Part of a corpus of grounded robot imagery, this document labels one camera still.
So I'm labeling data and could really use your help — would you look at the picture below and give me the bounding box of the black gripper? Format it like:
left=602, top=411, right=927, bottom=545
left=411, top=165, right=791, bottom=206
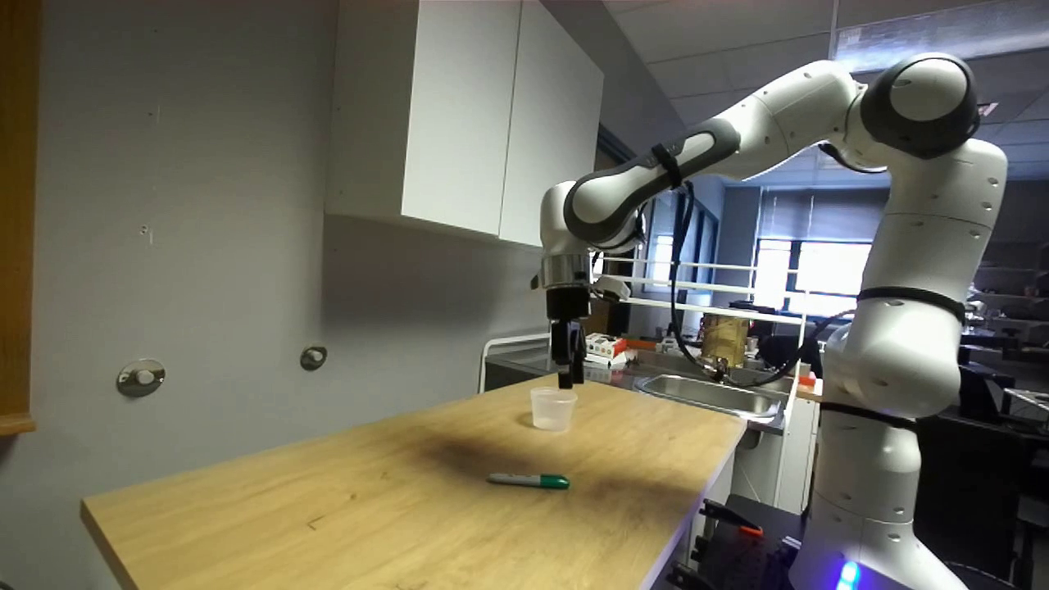
left=541, top=283, right=593, bottom=392

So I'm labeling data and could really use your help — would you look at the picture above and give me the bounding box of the green marker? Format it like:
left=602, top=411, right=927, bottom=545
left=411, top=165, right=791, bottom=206
left=485, top=467, right=575, bottom=496

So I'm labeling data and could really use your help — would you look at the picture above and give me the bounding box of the clear plastic cup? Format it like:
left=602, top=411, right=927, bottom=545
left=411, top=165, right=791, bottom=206
left=529, top=384, right=580, bottom=434

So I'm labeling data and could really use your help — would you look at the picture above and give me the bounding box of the metal sink counter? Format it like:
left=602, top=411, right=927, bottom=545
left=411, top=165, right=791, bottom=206
left=605, top=368, right=796, bottom=432

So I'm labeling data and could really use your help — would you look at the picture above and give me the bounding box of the brown bag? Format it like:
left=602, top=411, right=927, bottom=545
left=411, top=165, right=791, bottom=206
left=697, top=312, right=758, bottom=374

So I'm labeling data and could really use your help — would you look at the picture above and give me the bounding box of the white shelf railing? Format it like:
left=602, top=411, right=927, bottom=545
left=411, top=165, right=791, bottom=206
left=593, top=248, right=821, bottom=335

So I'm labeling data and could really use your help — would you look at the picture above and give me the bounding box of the black red device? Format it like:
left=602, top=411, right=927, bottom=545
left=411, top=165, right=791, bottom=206
left=694, top=499, right=769, bottom=552

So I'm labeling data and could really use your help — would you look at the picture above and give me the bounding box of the bright window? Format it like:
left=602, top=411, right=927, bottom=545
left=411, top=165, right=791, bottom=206
left=751, top=185, right=892, bottom=322

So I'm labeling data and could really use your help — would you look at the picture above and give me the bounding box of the black desk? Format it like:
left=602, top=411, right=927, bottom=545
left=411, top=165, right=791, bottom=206
left=915, top=356, right=1049, bottom=590

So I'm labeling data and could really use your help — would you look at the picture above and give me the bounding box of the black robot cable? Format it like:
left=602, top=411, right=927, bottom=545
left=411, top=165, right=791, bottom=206
left=648, top=142, right=869, bottom=392

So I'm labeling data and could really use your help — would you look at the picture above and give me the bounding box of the white wall cabinet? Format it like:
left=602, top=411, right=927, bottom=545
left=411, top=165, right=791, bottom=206
left=325, top=0, right=605, bottom=248

